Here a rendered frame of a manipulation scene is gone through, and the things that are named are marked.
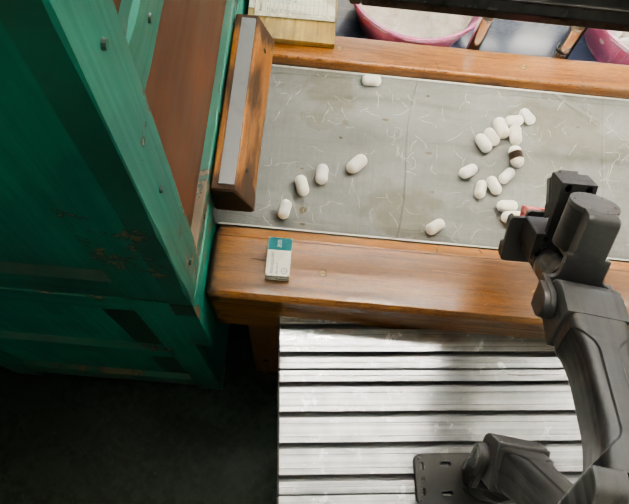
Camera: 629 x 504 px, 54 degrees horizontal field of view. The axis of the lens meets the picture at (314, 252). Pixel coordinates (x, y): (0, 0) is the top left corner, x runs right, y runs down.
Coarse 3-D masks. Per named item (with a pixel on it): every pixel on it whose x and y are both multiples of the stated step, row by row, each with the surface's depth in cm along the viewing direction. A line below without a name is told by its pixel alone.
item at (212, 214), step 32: (0, 288) 80; (0, 320) 106; (32, 320) 104; (64, 320) 102; (96, 320) 100; (128, 320) 99; (160, 320) 90; (192, 320) 88; (0, 352) 134; (32, 352) 135; (64, 352) 132; (96, 352) 129; (128, 352) 118; (160, 352) 116; (192, 352) 112; (224, 352) 154; (192, 384) 154
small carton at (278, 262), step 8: (272, 240) 90; (280, 240) 90; (288, 240) 90; (272, 248) 90; (280, 248) 90; (288, 248) 90; (272, 256) 89; (280, 256) 89; (288, 256) 89; (272, 264) 89; (280, 264) 89; (288, 264) 89; (272, 272) 88; (280, 272) 89; (288, 272) 89; (280, 280) 90; (288, 280) 90
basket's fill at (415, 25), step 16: (384, 16) 111; (400, 16) 112; (416, 16) 112; (432, 16) 113; (448, 16) 112; (464, 16) 113; (400, 32) 111; (416, 32) 111; (432, 32) 111; (448, 32) 111
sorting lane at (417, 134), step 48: (288, 96) 104; (336, 96) 104; (384, 96) 105; (432, 96) 106; (480, 96) 106; (528, 96) 107; (576, 96) 107; (288, 144) 101; (336, 144) 101; (384, 144) 102; (432, 144) 102; (528, 144) 103; (576, 144) 104; (624, 144) 104; (288, 192) 98; (336, 192) 98; (384, 192) 99; (432, 192) 99; (528, 192) 100; (624, 192) 101; (432, 240) 96; (480, 240) 97; (624, 240) 98
